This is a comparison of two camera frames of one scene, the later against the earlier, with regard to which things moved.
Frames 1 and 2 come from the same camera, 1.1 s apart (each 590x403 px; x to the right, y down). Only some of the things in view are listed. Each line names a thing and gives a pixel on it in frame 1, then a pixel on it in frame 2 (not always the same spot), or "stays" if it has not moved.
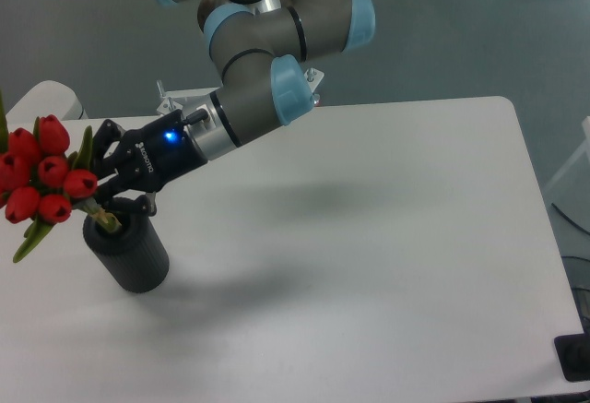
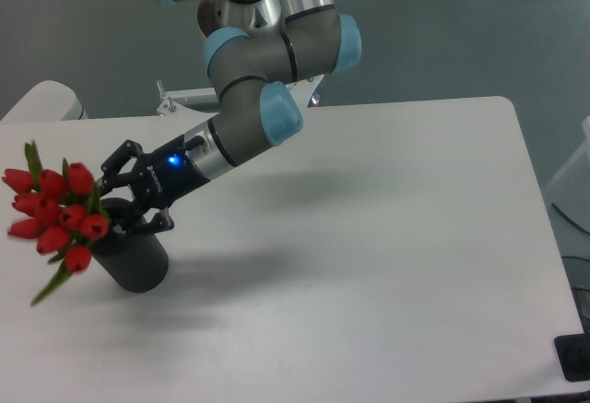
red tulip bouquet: [41, 181] → [62, 214]
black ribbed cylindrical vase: [133, 254] stays
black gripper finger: [108, 134] → [111, 177]
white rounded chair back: [48, 98] stays
